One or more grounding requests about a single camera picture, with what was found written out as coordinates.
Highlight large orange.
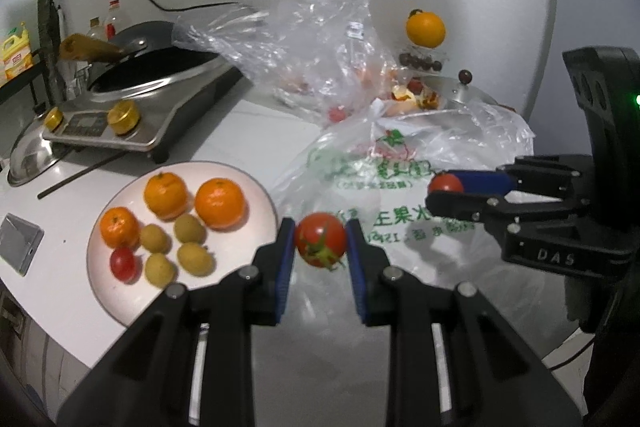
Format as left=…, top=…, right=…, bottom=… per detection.
left=405, top=8, right=447, bottom=48

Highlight glass pot lid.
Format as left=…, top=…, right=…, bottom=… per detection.
left=415, top=69, right=516, bottom=112

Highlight yellow detergent bottle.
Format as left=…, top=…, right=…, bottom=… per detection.
left=0, top=23, right=35, bottom=82

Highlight steel wok lid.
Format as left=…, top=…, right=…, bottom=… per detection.
left=7, top=107, right=68, bottom=188

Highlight white plate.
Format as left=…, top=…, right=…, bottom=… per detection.
left=86, top=161, right=278, bottom=328

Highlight dark vertical pipe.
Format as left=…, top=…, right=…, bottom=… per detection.
left=36, top=0, right=73, bottom=108

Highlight orange peel scraps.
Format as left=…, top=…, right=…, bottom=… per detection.
left=387, top=79, right=441, bottom=110

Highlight green printed plastic bag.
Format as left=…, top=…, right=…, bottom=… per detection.
left=270, top=99, right=536, bottom=358

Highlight steel induction cooker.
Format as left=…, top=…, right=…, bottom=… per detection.
left=42, top=47, right=246, bottom=162

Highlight black metal rack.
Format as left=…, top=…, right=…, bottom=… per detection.
left=0, top=49, right=51, bottom=108

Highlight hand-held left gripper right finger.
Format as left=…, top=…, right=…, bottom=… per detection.
left=345, top=219, right=583, bottom=427

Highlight small mandarin orange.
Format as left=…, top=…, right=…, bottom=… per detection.
left=100, top=206, right=140, bottom=249

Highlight red cherry tomato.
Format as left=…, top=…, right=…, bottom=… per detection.
left=109, top=247, right=138, bottom=283
left=429, top=173, right=466, bottom=195
left=294, top=212, right=348, bottom=270

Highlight grey rectangular metal plate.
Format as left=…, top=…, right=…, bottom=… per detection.
left=0, top=213, right=45, bottom=278

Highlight dark chopstick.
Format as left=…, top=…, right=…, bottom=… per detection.
left=37, top=149, right=126, bottom=200

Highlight clear crumpled plastic bag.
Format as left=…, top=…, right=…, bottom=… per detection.
left=172, top=0, right=401, bottom=128

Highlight tan longan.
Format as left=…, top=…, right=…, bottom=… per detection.
left=173, top=213, right=207, bottom=244
left=177, top=242, right=217, bottom=278
left=144, top=253, right=178, bottom=289
left=139, top=223, right=168, bottom=254

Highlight grey wok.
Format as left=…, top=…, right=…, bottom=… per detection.
left=60, top=21, right=178, bottom=65

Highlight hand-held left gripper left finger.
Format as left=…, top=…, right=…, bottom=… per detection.
left=57, top=217, right=297, bottom=427

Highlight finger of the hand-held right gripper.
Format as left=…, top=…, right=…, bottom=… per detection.
left=425, top=189, right=596, bottom=228
left=442, top=154, right=596, bottom=198

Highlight clear box of dark berries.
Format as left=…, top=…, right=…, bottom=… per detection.
left=397, top=49, right=446, bottom=74

